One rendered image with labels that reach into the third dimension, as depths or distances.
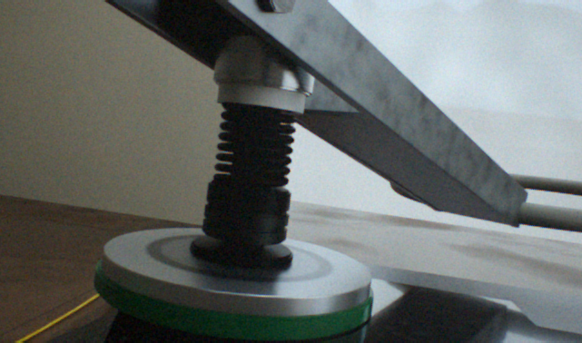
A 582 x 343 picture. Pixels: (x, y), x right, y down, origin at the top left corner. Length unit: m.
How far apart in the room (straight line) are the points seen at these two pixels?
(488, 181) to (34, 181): 5.99
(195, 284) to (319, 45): 0.18
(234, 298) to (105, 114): 5.68
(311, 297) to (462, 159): 0.29
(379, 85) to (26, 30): 6.21
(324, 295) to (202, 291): 0.08
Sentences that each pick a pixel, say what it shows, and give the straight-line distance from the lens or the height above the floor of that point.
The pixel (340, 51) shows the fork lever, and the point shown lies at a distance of 0.40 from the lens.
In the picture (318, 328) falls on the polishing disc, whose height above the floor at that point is 0.87.
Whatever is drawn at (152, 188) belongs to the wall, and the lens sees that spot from 5.76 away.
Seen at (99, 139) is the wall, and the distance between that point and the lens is 6.01.
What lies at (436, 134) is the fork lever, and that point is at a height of 1.02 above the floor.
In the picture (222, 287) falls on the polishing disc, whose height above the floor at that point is 0.89.
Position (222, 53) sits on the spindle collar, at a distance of 0.41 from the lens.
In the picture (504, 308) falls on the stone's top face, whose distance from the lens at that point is 0.53.
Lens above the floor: 0.99
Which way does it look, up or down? 3 degrees down
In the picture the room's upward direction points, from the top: 7 degrees clockwise
